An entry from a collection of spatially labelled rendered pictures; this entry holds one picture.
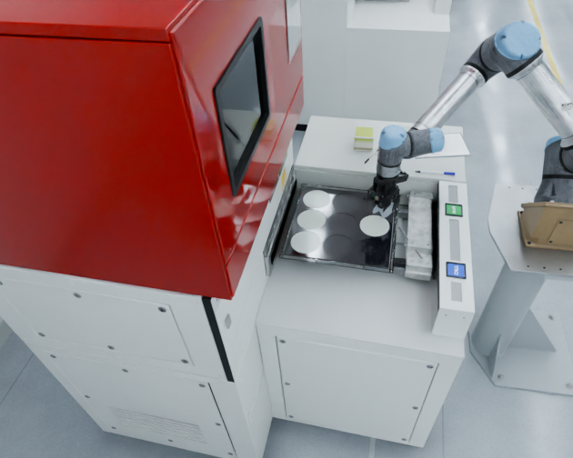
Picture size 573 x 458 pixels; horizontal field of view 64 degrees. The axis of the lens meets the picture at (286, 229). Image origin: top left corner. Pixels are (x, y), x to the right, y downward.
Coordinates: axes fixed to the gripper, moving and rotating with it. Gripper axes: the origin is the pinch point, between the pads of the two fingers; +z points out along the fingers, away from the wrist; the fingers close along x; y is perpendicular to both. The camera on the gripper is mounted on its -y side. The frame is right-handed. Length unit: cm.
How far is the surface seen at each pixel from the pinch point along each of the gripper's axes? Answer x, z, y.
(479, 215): -2, 91, -118
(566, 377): 77, 90, -46
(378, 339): 24.7, 9.3, 37.2
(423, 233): 13.7, 3.3, -3.3
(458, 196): 16.7, -4.7, -18.4
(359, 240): 0.3, 1.3, 15.0
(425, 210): 8.2, 3.3, -13.3
